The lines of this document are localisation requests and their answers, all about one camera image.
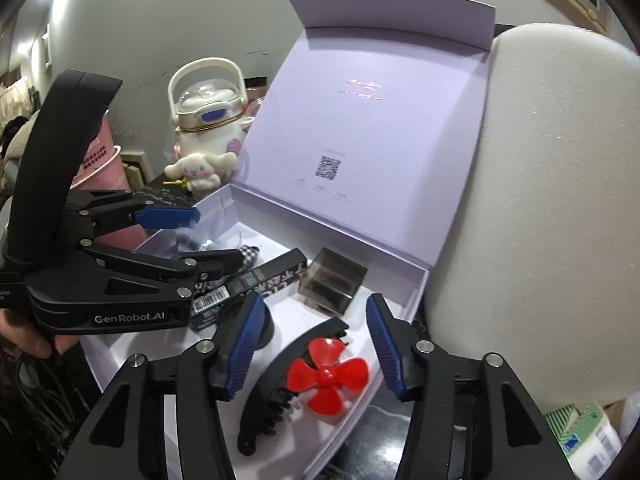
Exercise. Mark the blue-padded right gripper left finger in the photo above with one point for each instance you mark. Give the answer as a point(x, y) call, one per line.
point(124, 435)

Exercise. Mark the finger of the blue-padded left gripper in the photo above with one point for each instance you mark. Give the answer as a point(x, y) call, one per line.
point(145, 214)
point(195, 267)

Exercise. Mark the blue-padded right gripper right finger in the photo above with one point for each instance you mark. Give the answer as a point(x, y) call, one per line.
point(471, 419)

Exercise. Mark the black white gingham scrunchie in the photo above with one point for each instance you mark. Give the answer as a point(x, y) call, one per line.
point(250, 257)

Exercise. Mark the red plastic fan propeller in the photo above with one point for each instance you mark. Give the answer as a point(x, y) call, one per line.
point(327, 376)

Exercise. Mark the person's hand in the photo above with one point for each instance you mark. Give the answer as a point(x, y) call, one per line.
point(24, 336)

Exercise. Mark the black rectangular cosmetic box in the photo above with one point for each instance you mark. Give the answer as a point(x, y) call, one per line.
point(267, 279)

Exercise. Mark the upper pink paper cup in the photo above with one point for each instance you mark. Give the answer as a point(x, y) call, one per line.
point(99, 152)

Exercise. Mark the green white medicine box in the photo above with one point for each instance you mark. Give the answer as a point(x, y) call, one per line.
point(587, 438)

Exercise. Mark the dark translucent cube box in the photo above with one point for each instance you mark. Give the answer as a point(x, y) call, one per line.
point(331, 282)

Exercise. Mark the cream cartoon dog bottle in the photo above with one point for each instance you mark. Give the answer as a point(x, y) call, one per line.
point(211, 125)

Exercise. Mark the white foam chair back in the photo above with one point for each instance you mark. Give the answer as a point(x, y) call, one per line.
point(542, 263)

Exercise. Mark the lavender gift box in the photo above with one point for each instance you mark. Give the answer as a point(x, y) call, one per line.
point(363, 146)

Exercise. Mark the black ring band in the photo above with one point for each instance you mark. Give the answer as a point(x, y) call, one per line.
point(265, 327)

